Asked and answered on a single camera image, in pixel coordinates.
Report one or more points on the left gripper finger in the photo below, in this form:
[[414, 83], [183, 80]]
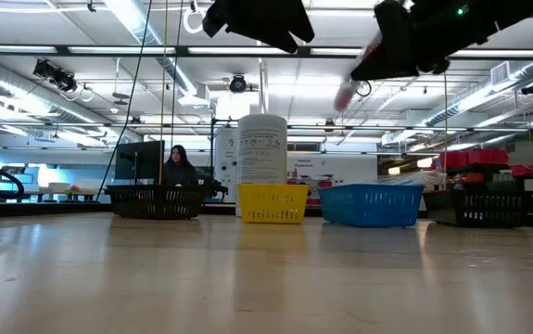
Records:
[[277, 39], [304, 28]]

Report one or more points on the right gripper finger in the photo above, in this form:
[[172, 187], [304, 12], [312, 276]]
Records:
[[398, 46]]

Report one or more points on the blue toothbrush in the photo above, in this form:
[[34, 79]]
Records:
[[421, 178]]

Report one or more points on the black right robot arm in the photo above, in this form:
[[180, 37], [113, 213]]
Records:
[[525, 11]]

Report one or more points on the black ceiling fixture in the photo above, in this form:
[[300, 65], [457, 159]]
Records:
[[532, 88]]

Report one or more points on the white wipes canister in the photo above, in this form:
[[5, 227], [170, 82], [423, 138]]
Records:
[[261, 153]]

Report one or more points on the white signboard panel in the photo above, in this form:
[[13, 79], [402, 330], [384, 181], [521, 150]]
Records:
[[359, 169]]

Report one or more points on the red storage bins row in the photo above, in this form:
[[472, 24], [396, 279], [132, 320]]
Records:
[[474, 158]]

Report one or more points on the blue plastic basket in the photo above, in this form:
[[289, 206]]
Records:
[[372, 204]]

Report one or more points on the small red storage bin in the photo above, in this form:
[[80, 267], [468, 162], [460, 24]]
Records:
[[523, 171]]

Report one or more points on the person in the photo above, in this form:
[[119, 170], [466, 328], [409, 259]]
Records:
[[180, 171]]

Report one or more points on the yellow plastic basket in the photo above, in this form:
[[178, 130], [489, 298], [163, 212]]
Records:
[[273, 204]]

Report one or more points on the black plastic basket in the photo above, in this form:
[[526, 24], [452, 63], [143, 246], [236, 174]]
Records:
[[155, 201], [479, 209]]

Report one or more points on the black computer monitor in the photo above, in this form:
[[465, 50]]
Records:
[[141, 160]]

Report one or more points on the background work table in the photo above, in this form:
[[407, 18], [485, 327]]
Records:
[[62, 192]]

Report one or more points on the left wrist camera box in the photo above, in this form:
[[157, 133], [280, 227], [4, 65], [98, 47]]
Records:
[[214, 18]]

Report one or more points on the black overhead camera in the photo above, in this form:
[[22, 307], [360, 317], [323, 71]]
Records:
[[55, 76], [237, 84]]

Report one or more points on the black overhead frame bar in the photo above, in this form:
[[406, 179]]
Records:
[[62, 50]]

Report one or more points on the black aluminium table frame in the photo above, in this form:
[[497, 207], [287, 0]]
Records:
[[53, 209]]

